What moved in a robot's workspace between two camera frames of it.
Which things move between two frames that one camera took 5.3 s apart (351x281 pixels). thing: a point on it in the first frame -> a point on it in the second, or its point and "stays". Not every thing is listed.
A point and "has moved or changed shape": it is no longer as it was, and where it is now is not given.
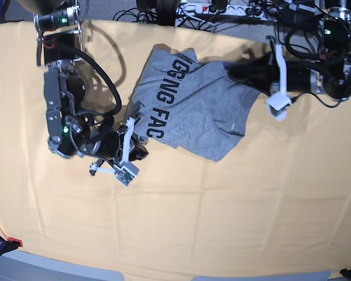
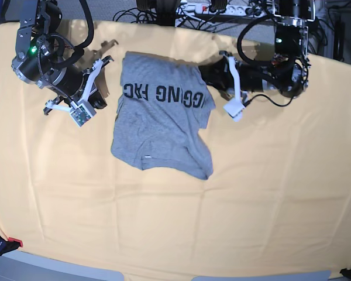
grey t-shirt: (192, 105) has moved or changed shape
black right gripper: (261, 73) -> (218, 74)
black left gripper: (112, 146) -> (70, 81)
